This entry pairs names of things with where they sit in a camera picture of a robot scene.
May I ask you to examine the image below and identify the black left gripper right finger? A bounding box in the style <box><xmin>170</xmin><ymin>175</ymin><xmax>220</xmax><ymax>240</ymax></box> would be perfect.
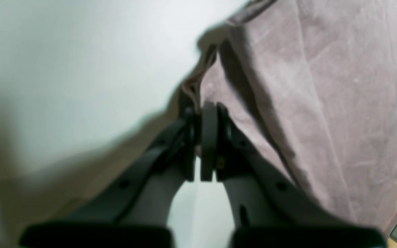
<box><xmin>200</xmin><ymin>102</ymin><xmax>387</xmax><ymax>248</ymax></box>

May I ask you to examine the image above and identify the mauve grey t-shirt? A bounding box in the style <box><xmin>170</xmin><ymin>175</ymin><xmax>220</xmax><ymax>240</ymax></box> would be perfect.
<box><xmin>181</xmin><ymin>0</ymin><xmax>397</xmax><ymax>237</ymax></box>

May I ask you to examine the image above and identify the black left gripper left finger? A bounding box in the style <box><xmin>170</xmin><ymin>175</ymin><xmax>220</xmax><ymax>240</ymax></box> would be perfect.
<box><xmin>19</xmin><ymin>108</ymin><xmax>195</xmax><ymax>248</ymax></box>

